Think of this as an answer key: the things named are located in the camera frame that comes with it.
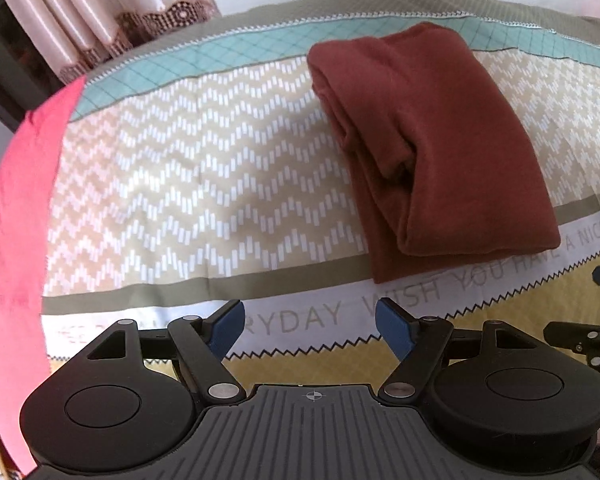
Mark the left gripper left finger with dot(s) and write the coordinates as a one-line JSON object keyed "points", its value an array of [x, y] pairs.
{"points": [[201, 344]]}

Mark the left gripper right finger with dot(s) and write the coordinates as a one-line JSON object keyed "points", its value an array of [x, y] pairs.
{"points": [[418, 344]]}

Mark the dark red sweater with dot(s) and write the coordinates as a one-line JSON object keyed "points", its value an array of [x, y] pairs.
{"points": [[443, 173]]}

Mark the patterned bed quilt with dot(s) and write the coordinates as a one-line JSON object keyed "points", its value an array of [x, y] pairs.
{"points": [[201, 168]]}

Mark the pink red cloth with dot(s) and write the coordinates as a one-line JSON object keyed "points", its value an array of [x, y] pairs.
{"points": [[28, 172]]}

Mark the pink lace curtain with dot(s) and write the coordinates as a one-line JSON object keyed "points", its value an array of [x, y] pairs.
{"points": [[76, 36]]}

